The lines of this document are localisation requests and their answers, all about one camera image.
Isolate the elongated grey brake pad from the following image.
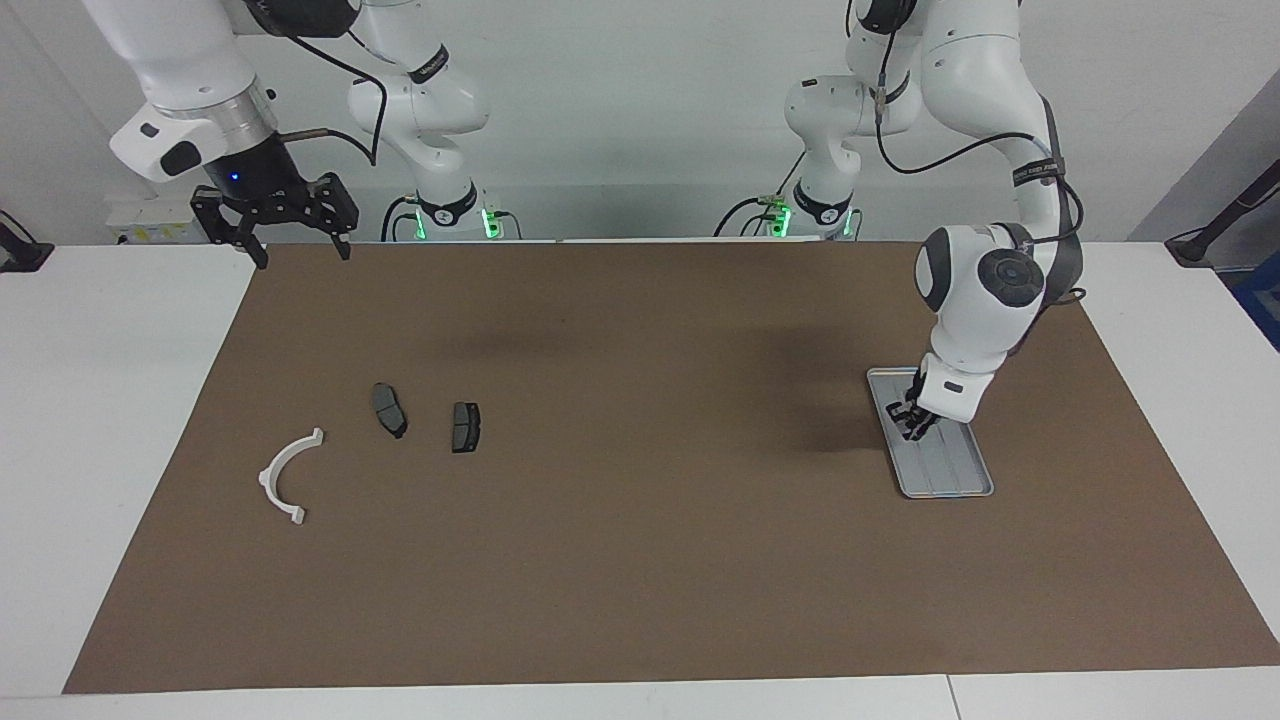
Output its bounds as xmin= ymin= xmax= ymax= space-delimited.
xmin=372 ymin=383 xmax=409 ymax=440

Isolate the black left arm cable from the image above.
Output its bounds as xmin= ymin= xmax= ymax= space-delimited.
xmin=873 ymin=0 xmax=1089 ymax=301

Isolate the silver metal tray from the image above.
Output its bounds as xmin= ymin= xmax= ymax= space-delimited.
xmin=866 ymin=367 xmax=995 ymax=499

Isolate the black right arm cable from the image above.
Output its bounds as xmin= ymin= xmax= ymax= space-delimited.
xmin=270 ymin=30 xmax=389 ymax=167

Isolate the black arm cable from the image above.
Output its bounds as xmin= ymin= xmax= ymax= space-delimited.
xmin=270 ymin=30 xmax=389 ymax=167
xmin=873 ymin=0 xmax=1089 ymax=301

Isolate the black left base cable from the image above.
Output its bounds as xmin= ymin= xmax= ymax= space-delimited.
xmin=713 ymin=150 xmax=811 ymax=239

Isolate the white semicircular bracket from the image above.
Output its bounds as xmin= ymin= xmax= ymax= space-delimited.
xmin=258 ymin=428 xmax=326 ymax=526

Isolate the white power strip box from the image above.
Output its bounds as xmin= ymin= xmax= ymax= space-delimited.
xmin=105 ymin=194 xmax=217 ymax=245

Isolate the black angled stand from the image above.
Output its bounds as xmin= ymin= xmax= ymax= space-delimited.
xmin=1165 ymin=160 xmax=1280 ymax=267

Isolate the brown table mat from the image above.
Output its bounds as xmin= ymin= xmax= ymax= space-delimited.
xmin=62 ymin=240 xmax=1280 ymax=694

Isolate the blue crate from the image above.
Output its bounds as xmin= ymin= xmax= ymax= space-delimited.
xmin=1232 ymin=250 xmax=1280 ymax=351

